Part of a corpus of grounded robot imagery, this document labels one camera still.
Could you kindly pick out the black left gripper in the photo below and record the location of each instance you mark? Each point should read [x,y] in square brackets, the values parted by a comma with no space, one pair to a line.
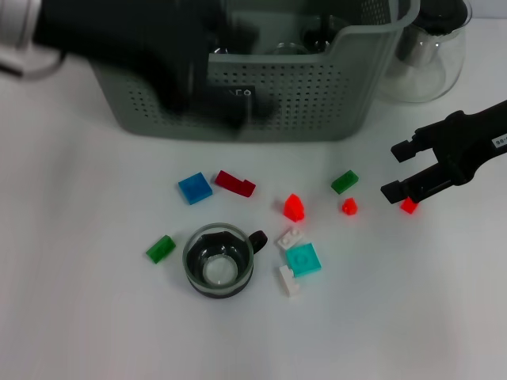
[130,35]

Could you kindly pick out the teal square toy brick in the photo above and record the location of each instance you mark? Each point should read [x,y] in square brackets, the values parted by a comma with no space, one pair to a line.
[303,259]

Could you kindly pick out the blue square toy brick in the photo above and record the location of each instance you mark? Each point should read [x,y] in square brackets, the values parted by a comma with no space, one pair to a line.
[196,189]

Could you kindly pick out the dark red toy brick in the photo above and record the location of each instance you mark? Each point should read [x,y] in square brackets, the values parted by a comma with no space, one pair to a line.
[231,182]

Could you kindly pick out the glass carafe with black lid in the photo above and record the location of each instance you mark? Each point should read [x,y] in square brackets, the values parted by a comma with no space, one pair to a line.
[428,67]

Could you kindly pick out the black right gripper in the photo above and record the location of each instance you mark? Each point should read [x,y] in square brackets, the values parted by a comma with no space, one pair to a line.
[471,142]

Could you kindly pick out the orange-red sloped toy brick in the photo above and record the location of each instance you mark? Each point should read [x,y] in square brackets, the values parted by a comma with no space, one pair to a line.
[294,207]

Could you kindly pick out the white studded toy brick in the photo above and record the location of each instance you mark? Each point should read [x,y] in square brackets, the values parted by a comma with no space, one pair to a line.
[289,237]

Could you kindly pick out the grey-green perforated storage bin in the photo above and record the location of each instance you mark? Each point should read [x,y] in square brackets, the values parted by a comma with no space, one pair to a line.
[309,111]

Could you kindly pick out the small red round brick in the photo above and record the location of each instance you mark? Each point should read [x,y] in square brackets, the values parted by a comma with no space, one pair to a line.
[349,206]

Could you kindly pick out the white notched toy brick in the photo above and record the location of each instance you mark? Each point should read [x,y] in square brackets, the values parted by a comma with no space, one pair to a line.
[288,283]

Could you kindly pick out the green rectangular toy brick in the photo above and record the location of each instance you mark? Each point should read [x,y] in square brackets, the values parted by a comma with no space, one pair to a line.
[344,182]
[160,249]

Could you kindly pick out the small red square brick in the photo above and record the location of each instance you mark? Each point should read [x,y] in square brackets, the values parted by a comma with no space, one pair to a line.
[409,207]

